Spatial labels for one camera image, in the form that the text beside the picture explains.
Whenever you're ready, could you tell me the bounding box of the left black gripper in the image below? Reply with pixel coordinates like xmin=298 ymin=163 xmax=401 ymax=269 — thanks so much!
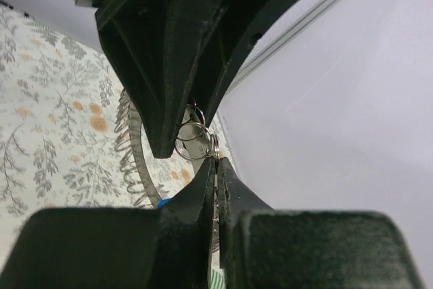
xmin=75 ymin=0 xmax=299 ymax=158

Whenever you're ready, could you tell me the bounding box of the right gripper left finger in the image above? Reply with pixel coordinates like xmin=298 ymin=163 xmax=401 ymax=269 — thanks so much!
xmin=1 ymin=158 xmax=215 ymax=288

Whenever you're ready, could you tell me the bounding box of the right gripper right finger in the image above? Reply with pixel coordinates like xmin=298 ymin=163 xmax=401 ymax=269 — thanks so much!
xmin=217 ymin=158 xmax=424 ymax=288

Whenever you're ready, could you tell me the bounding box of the key with blue tag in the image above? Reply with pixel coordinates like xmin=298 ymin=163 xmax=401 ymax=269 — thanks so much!
xmin=157 ymin=198 xmax=173 ymax=208

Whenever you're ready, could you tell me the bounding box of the green striped cloth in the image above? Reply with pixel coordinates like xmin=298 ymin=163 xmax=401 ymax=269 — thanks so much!
xmin=210 ymin=269 xmax=226 ymax=289

